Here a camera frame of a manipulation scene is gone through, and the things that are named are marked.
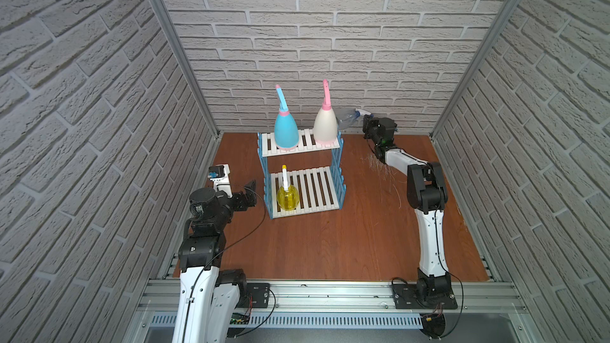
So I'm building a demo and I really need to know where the yellow transparent spray bottle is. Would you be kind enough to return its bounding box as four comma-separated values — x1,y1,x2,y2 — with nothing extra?
276,165,300,211

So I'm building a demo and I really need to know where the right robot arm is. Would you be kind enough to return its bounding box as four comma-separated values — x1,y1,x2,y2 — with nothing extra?
362,115,452,304

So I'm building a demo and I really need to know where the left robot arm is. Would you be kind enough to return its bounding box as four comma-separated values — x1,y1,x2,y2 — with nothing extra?
173,180,257,342

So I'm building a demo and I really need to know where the blue pink spray bottle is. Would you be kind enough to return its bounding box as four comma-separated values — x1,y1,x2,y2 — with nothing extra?
274,85,300,150

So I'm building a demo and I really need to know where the green circuit board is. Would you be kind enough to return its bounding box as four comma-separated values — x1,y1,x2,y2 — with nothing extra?
230,313,250,326

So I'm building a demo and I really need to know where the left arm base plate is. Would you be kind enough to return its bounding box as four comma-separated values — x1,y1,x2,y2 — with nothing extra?
237,282,270,310

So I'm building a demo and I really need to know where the blue white slatted shelf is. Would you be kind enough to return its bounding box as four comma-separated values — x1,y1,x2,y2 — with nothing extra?
257,129,346,219

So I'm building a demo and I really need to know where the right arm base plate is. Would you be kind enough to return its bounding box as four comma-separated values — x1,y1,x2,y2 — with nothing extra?
391,282,459,311

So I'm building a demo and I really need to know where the white pink spray bottle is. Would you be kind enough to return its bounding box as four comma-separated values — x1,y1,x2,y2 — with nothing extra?
313,79,338,145

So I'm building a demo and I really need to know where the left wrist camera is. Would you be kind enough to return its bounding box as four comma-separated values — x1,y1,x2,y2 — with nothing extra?
207,164,233,198

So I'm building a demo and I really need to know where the aluminium mounting rail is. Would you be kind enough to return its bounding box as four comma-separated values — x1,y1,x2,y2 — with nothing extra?
137,279,528,314

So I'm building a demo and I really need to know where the black round connector box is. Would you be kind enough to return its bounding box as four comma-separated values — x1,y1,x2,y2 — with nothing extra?
421,314,446,339

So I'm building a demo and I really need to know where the clear blue spray bottle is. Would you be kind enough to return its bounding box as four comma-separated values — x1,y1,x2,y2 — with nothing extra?
335,108,373,130

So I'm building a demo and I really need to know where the white vented cable duct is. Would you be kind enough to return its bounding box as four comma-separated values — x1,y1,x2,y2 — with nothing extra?
149,312,425,330

